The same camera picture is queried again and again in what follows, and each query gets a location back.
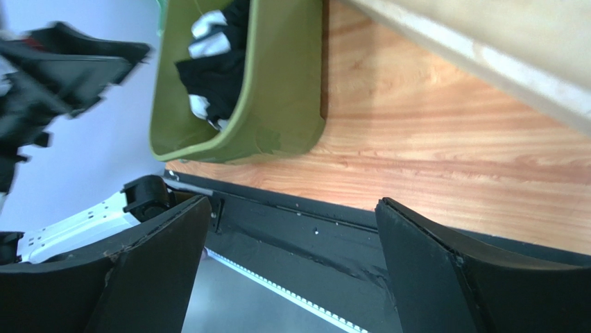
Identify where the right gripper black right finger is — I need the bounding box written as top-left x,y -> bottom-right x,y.
375,198 -> 590,332

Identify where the black garment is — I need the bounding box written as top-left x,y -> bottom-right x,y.
175,1 -> 250,132

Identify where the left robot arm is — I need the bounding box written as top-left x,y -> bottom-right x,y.
1,22 -> 176,265

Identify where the white tank top navy trim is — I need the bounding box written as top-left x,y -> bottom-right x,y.
188,10 -> 231,121

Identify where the olive green plastic basket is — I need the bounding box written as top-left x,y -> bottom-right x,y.
149,1 -> 325,164

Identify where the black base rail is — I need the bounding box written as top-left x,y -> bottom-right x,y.
161,169 -> 591,333

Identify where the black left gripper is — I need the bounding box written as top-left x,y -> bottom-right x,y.
1,22 -> 151,194

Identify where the wooden clothes rack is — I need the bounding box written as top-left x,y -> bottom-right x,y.
352,1 -> 590,135

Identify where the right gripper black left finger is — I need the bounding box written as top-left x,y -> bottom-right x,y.
1,196 -> 212,332

